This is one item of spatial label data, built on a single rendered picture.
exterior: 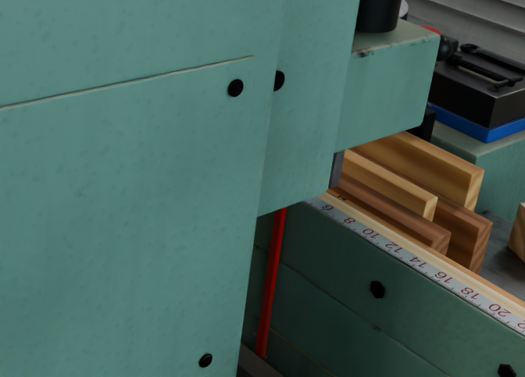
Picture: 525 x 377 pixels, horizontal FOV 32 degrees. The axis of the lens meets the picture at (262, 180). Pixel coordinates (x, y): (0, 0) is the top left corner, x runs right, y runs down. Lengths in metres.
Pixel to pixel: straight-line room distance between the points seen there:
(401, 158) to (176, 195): 0.33
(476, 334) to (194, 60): 0.27
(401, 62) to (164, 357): 0.27
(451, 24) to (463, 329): 3.67
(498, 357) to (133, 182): 0.27
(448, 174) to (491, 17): 3.43
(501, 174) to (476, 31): 3.37
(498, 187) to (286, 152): 0.32
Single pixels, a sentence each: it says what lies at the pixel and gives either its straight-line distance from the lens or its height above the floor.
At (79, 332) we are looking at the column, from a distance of 0.39.
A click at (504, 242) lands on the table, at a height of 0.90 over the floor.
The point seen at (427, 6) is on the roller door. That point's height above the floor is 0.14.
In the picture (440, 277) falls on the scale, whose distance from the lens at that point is 0.57.
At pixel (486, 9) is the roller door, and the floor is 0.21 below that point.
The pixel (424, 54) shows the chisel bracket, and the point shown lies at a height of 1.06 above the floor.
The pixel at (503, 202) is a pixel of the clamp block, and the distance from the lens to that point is 0.80.
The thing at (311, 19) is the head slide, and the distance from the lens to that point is 0.47.
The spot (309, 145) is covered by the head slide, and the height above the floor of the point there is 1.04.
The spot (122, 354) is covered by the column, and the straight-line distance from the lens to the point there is 0.42.
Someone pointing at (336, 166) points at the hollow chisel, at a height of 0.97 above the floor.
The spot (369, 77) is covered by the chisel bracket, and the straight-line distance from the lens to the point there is 0.59.
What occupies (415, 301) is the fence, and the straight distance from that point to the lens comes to 0.58.
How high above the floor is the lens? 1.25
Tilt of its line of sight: 27 degrees down
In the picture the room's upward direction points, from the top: 7 degrees clockwise
